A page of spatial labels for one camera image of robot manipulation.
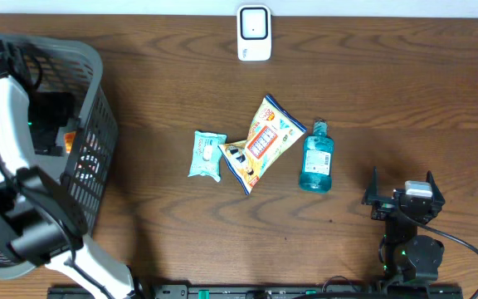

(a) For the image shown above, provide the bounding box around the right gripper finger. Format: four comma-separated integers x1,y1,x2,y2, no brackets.
365,167,378,199
426,170,444,202

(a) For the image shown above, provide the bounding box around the orange snack packet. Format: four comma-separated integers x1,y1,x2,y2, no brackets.
64,131,76,154

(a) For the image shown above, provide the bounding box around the blue mouthwash bottle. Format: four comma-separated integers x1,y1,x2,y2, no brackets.
299,119,334,194

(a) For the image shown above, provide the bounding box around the yellow snack bag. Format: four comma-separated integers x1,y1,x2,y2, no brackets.
218,95,307,195

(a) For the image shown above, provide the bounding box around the teal wet wipes pack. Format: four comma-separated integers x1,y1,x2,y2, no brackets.
188,130,227,183

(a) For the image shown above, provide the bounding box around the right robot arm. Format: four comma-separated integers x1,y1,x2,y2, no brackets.
362,170,446,290

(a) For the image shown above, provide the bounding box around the white barcode scanner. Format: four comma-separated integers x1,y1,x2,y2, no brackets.
237,4,272,61

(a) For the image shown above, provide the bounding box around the grey plastic shopping basket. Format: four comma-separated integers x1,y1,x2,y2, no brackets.
0,31,120,281

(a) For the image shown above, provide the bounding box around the black mounting rail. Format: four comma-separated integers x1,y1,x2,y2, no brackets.
47,283,464,299

